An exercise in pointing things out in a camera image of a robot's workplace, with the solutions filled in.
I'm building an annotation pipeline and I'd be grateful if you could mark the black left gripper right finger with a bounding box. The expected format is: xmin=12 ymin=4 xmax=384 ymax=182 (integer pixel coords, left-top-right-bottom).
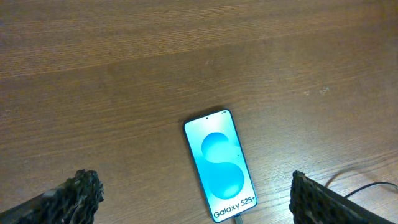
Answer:
xmin=289 ymin=170 xmax=393 ymax=224

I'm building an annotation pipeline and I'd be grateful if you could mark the blue Galaxy smartphone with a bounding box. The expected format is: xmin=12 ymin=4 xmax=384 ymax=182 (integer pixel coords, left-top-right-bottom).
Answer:
xmin=183 ymin=109 xmax=258 ymax=223

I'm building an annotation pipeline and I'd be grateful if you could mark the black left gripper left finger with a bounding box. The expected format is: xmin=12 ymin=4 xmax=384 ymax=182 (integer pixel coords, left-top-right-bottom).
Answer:
xmin=1 ymin=170 xmax=104 ymax=224

